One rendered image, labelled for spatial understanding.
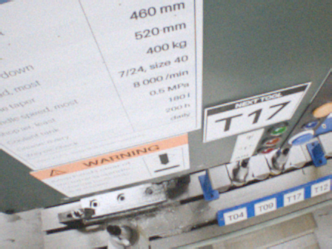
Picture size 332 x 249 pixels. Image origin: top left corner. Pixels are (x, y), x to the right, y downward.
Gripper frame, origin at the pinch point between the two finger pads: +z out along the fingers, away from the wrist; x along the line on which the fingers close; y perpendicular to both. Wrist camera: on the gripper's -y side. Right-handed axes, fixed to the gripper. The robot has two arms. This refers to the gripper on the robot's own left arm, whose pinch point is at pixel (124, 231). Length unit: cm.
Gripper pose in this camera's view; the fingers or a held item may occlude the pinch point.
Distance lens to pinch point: 69.1
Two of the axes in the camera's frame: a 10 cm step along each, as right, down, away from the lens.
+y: 0.8, 4.3, 9.0
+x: 9.7, -2.5, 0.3
